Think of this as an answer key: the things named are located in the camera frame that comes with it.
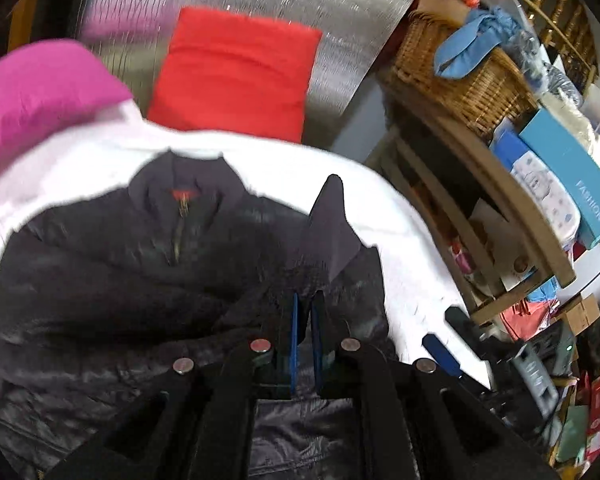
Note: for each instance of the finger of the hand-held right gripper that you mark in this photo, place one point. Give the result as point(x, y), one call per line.
point(442, 357)
point(462, 325)

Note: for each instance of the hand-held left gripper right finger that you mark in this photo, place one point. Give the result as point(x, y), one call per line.
point(316, 345)

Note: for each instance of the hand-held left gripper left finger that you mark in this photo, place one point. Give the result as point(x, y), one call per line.
point(294, 340)

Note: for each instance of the black puffer jacket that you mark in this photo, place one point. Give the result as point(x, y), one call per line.
point(105, 285)

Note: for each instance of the pink cloth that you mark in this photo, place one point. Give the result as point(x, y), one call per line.
point(525, 320)

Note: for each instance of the red carton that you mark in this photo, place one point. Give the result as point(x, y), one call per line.
point(597, 410)

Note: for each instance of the small brown cardboard box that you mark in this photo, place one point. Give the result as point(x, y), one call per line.
point(580, 315)

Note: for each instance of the wooden shelf unit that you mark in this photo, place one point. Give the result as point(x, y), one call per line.
point(505, 180)

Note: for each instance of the blue box with dotted package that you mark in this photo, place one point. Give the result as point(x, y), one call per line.
point(545, 195)

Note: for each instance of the white fleece blanket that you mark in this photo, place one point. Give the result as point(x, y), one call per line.
point(280, 170)

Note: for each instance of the teal cardboard box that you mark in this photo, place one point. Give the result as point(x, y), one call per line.
point(565, 160)

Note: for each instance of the wicker basket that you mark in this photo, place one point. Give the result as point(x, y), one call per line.
point(480, 90)

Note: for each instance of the red pillow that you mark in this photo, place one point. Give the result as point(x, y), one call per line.
point(235, 70)

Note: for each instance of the light blue cloth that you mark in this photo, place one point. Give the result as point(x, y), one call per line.
point(465, 45)

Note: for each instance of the silver foil mat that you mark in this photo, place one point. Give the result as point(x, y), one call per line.
point(340, 10)

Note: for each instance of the magenta pillow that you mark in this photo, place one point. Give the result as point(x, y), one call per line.
point(40, 95)

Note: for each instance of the golden chair frame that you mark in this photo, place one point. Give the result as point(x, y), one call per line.
point(555, 5)

